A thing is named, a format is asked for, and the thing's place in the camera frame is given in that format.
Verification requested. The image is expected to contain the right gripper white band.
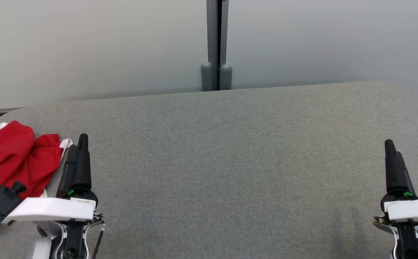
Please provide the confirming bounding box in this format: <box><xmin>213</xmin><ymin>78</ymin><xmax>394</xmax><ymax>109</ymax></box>
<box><xmin>373</xmin><ymin>139</ymin><xmax>418</xmax><ymax>226</ymax></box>

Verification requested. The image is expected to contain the grey partition post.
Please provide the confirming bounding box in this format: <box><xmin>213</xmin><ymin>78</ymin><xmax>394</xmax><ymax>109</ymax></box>
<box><xmin>206</xmin><ymin>0</ymin><xmax>230</xmax><ymax>91</ymax></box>

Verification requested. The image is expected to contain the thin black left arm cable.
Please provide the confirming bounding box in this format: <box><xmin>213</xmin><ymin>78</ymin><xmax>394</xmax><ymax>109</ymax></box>
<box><xmin>92</xmin><ymin>216</ymin><xmax>106</xmax><ymax>259</ymax></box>

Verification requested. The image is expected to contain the red jersey with number print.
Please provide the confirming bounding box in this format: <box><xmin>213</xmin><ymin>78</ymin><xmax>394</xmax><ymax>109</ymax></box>
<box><xmin>0</xmin><ymin>121</ymin><xmax>36</xmax><ymax>212</ymax></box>

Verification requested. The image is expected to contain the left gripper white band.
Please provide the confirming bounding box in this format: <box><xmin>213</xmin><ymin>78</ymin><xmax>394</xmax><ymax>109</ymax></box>
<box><xmin>2</xmin><ymin>133</ymin><xmax>105</xmax><ymax>231</ymax></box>

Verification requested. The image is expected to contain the grey cylindrical post foot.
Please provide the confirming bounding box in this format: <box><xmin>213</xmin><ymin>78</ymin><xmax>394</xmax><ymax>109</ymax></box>
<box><xmin>201</xmin><ymin>62</ymin><xmax>214</xmax><ymax>92</ymax></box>
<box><xmin>219</xmin><ymin>64</ymin><xmax>233</xmax><ymax>90</ymax></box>

